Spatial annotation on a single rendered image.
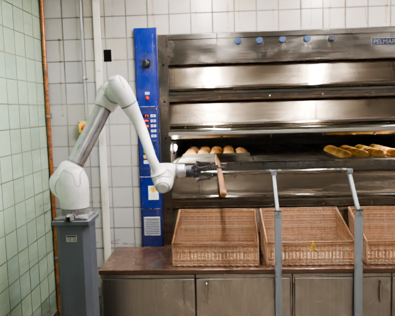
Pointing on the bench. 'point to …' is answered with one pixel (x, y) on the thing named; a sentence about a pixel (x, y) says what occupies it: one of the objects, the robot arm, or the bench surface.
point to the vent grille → (152, 226)
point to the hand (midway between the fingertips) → (219, 170)
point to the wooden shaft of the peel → (221, 178)
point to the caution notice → (152, 193)
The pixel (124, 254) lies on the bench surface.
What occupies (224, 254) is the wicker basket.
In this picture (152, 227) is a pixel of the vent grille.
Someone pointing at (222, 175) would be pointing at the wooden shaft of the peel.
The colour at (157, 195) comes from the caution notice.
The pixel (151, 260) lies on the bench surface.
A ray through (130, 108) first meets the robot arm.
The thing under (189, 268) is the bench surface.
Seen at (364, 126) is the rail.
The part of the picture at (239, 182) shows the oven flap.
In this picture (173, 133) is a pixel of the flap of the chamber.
